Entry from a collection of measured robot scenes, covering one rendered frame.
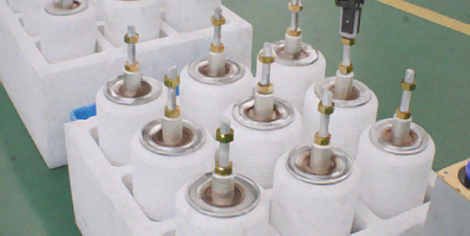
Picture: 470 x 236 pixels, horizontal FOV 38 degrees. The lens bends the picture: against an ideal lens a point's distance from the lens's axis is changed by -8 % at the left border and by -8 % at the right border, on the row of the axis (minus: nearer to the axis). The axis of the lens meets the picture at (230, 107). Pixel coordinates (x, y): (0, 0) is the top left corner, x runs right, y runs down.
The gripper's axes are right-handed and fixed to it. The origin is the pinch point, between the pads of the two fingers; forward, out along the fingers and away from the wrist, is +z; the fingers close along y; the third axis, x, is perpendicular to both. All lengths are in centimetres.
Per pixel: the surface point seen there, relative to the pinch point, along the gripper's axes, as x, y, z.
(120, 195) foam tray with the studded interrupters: 18.5, -23.6, 17.3
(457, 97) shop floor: -12, 55, 35
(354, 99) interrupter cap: -2.0, -1.3, 10.0
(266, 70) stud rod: 6.8, -9.9, 4.3
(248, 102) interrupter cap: 9.4, -8.4, 9.9
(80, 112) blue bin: 40.5, -1.9, 23.8
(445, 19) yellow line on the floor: -1, 96, 35
